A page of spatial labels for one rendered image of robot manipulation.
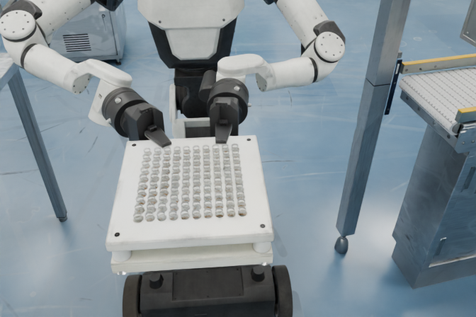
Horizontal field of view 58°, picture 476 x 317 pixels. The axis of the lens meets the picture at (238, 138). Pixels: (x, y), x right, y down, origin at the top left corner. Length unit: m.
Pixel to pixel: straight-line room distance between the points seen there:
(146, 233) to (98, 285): 1.25
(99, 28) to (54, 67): 2.24
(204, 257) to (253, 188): 0.14
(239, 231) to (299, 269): 1.24
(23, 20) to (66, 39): 2.24
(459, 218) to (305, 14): 0.92
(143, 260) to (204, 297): 0.89
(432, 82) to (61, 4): 1.05
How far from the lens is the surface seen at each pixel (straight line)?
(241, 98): 0.90
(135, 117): 0.83
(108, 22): 3.25
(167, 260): 0.68
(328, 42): 1.10
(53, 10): 1.15
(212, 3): 1.14
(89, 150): 2.55
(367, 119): 1.49
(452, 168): 1.50
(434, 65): 1.48
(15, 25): 1.10
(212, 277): 1.60
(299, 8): 1.15
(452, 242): 1.77
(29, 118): 1.83
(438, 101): 1.33
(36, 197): 2.35
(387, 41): 1.36
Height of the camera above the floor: 1.49
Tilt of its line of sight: 37 degrees down
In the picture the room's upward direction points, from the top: straight up
